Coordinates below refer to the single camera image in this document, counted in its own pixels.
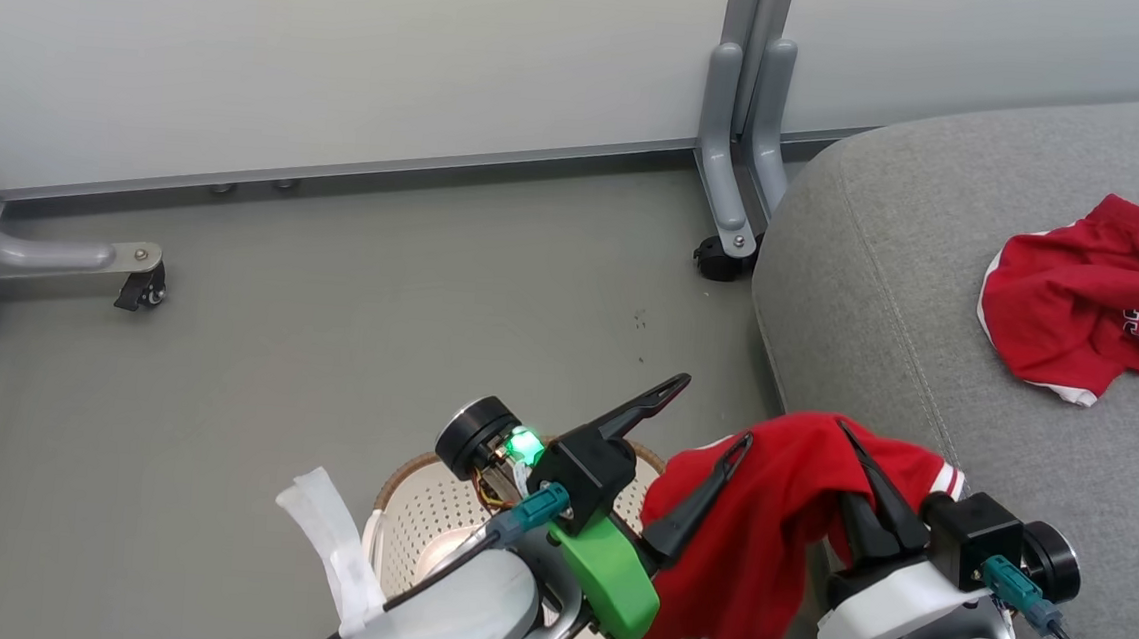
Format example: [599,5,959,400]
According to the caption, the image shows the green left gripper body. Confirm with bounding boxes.
[539,509,667,639]

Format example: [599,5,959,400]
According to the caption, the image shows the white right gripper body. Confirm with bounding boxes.
[816,548,995,639]

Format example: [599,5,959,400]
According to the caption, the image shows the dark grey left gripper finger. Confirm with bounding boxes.
[638,425,755,573]
[560,364,693,460]

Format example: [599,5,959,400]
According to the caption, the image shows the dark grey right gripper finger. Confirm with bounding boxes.
[829,419,939,558]
[833,491,891,573]

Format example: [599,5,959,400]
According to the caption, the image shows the red jersey with striped trim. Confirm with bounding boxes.
[632,400,969,639]

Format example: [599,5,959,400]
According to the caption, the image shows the red shorts with number print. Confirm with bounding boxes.
[971,185,1139,411]

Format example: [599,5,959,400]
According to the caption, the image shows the grey fabric sofa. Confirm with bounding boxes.
[728,65,1139,639]

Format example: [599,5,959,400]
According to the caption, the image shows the all black caster wheel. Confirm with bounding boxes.
[691,230,762,285]

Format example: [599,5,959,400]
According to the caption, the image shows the pink woven-rim laundry basket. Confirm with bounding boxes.
[365,425,707,639]

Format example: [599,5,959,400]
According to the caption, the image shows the grey upright partition foot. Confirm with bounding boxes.
[745,37,801,220]
[689,40,772,261]

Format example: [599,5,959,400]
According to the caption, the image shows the black caster with silver wheel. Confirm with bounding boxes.
[113,260,169,314]

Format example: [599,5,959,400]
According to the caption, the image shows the long horizontal grey partition foot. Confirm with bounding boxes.
[0,232,165,292]

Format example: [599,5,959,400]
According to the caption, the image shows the teal left cable connector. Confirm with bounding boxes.
[489,482,574,551]

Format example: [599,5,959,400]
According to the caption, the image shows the teal cable connector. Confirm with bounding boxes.
[977,554,1067,636]
[489,482,574,551]

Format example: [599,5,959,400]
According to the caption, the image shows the teal right cable connector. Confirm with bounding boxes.
[977,554,1067,636]

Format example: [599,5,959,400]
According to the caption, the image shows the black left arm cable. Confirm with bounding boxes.
[297,517,516,639]

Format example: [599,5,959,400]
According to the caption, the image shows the white strap on arm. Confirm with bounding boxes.
[267,465,397,638]

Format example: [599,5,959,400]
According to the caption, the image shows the short grey partition bottom rail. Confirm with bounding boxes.
[781,122,880,148]

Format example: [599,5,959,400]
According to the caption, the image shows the long grey partition bottom rail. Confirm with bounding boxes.
[0,90,703,249]

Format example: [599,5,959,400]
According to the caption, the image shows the grey upright partition post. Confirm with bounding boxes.
[754,0,798,46]
[713,0,768,138]

